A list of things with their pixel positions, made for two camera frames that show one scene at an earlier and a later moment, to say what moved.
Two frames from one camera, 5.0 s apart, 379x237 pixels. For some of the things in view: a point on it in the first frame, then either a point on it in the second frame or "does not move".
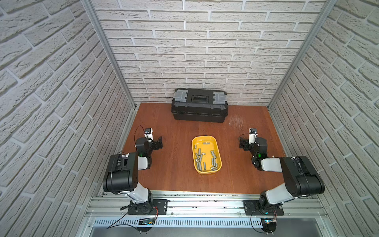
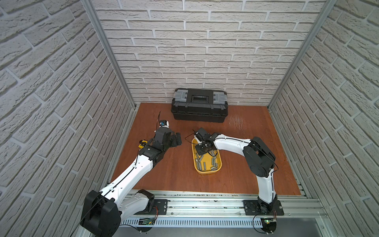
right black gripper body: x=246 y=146 → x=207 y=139
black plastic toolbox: x=199 y=105 does not move
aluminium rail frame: x=206 y=214 does not move
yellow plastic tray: x=207 y=154 does not move
